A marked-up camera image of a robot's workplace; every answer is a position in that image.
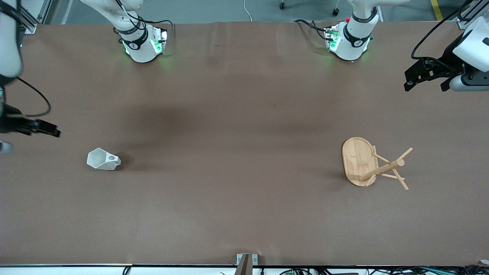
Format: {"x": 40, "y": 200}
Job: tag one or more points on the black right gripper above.
{"x": 8, "y": 124}

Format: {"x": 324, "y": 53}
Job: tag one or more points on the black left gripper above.
{"x": 445, "y": 61}

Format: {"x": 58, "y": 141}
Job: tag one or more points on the white angular cup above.
{"x": 100, "y": 160}

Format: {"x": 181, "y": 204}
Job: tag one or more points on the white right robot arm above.
{"x": 141, "y": 49}

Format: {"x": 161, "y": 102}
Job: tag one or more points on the wooden cup rack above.
{"x": 357, "y": 160}

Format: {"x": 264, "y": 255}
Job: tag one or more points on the grey metal bracket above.
{"x": 246, "y": 263}

